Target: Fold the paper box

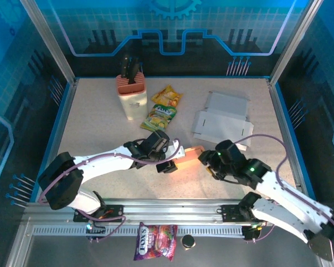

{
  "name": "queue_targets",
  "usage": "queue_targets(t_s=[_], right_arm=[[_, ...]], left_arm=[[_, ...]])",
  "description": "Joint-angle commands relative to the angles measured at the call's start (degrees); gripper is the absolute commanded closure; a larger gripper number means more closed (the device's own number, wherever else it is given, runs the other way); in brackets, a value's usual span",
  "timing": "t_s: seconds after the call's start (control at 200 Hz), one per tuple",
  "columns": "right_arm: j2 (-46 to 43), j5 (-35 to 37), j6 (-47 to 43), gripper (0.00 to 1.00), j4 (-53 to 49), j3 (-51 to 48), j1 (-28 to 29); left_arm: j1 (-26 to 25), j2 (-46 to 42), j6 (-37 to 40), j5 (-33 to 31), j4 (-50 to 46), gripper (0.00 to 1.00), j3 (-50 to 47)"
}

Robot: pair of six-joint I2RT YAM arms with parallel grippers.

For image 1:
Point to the yellow snack bag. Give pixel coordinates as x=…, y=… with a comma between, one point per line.
x=167, y=96

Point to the white paper box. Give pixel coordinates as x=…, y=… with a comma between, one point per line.
x=222, y=125

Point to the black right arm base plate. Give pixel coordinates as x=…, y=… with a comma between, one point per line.
x=231, y=212

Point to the green Fox's candy bag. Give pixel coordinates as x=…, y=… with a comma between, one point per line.
x=160, y=116

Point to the aluminium table side rail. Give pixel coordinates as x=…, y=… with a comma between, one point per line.
x=279, y=105
x=67, y=105

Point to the cream knife block pink top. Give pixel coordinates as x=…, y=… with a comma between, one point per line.
x=132, y=105

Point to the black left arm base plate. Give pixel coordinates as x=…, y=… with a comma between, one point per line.
x=115, y=210

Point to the orange cardboard box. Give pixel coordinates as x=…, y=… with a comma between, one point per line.
x=190, y=158

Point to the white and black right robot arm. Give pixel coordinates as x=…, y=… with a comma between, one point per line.
x=281, y=192

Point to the purple Fox's berries candy bag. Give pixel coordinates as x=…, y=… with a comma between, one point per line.
x=156, y=240

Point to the aluminium mounting rail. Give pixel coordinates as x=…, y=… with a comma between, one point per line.
x=169, y=208

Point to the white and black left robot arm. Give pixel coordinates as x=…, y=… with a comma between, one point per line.
x=105, y=164

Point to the black controller board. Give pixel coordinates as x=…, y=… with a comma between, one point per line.
x=250, y=233
x=96, y=232

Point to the black round cap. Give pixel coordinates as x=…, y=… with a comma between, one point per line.
x=187, y=241

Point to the aluminium frame post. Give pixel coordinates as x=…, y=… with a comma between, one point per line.
x=295, y=41
x=49, y=41

